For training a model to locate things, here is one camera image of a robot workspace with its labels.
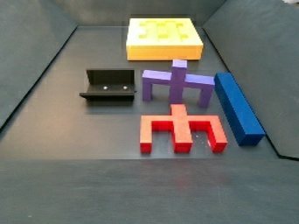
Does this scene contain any purple cross-shaped block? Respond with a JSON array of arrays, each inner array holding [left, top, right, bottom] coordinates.
[[143, 59, 215, 108]]

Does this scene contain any yellow slotted board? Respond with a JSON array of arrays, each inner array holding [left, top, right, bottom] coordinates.
[[126, 18, 203, 60]]

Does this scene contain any red cross-shaped block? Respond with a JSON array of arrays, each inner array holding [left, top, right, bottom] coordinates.
[[141, 104, 229, 153]]

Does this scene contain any blue rectangular bar block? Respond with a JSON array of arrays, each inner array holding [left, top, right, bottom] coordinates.
[[214, 73, 266, 146]]

